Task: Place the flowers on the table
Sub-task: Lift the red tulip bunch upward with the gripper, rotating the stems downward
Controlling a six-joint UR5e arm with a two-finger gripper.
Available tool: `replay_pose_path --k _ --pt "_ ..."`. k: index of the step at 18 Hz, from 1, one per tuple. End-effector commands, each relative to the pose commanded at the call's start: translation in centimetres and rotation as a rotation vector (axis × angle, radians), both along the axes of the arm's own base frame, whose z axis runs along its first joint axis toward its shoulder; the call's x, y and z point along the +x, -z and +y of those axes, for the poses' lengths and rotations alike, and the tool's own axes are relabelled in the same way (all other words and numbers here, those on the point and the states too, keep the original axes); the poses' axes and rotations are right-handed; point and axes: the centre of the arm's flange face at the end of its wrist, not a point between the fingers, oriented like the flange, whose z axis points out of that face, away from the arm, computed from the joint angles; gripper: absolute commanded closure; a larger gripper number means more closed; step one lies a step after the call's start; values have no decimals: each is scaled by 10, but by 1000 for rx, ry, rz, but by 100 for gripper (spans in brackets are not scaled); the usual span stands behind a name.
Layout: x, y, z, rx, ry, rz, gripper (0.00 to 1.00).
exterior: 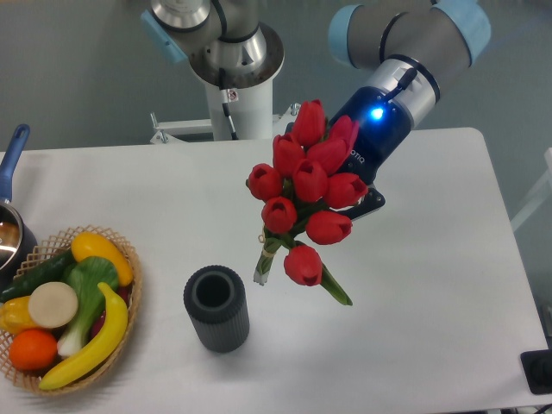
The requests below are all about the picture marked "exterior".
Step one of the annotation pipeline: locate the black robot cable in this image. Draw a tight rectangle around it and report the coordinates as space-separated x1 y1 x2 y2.
217 67 240 141

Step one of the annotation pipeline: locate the orange fruit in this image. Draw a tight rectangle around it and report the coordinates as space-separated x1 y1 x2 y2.
9 329 58 371

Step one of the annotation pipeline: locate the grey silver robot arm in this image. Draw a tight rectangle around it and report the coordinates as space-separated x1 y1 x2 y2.
141 1 491 185

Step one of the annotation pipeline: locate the yellow banana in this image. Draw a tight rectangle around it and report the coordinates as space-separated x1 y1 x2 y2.
39 282 129 391

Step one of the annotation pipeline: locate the yellow squash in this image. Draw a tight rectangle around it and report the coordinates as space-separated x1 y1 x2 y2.
71 232 134 286

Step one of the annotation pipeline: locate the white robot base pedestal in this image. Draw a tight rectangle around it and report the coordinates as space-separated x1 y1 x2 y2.
204 80 273 141

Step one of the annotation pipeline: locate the dark grey ribbed vase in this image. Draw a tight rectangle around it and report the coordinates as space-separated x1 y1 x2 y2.
183 265 250 353

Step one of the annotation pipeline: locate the green cucumber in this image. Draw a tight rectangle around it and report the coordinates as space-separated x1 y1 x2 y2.
1 250 76 304

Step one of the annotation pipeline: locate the yellow bell pepper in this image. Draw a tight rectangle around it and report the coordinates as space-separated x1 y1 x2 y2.
1 296 40 335

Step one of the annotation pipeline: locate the blue handled saucepan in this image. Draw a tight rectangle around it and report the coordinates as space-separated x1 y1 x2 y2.
1 124 37 290

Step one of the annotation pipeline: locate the red tulip bouquet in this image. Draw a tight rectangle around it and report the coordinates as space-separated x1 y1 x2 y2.
246 100 369 305

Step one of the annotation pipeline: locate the green bok choy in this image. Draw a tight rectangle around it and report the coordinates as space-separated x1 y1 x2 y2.
58 256 119 359

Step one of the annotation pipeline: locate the beige round disc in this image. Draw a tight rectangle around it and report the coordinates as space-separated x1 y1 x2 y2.
28 282 78 329

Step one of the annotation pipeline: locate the black device at edge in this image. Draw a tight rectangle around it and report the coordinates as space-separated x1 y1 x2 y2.
520 349 552 395

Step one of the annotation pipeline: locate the woven wicker basket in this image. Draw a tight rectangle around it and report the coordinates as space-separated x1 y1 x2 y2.
1 225 142 397

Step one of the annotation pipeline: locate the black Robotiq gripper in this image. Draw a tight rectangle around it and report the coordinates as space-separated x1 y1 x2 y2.
329 86 411 221

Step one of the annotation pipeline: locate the white metal frame bracket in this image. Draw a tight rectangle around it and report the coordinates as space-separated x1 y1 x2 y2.
149 103 301 144

